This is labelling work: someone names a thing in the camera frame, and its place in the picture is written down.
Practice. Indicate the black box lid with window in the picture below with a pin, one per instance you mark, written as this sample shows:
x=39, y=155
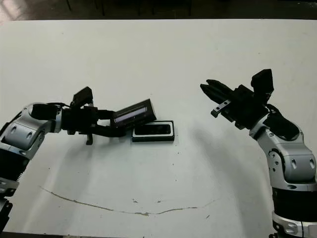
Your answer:
x=138, y=121

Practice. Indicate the black slim camera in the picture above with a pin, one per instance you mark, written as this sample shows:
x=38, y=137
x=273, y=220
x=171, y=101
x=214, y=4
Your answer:
x=153, y=129

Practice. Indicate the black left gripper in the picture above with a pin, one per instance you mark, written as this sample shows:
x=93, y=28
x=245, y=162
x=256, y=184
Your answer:
x=79, y=120

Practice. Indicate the black box base white insert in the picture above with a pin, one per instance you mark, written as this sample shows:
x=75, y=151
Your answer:
x=153, y=138

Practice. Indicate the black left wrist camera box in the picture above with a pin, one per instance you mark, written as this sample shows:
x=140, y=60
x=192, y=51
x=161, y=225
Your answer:
x=83, y=96

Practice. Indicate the dark furniture leg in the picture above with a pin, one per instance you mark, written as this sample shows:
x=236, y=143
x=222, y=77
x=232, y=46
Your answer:
x=68, y=3

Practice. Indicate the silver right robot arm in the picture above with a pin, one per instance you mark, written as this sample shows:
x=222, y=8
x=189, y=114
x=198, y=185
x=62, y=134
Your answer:
x=289, y=158

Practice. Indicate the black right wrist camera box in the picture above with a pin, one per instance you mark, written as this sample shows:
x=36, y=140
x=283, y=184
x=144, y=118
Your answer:
x=262, y=83

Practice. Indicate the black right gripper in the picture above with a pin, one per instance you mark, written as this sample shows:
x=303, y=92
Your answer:
x=244, y=109

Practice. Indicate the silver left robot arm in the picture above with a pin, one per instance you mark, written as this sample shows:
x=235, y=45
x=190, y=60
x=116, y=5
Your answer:
x=24, y=129

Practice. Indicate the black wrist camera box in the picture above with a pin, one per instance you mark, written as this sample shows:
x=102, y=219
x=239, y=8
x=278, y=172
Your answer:
x=262, y=83
x=83, y=96

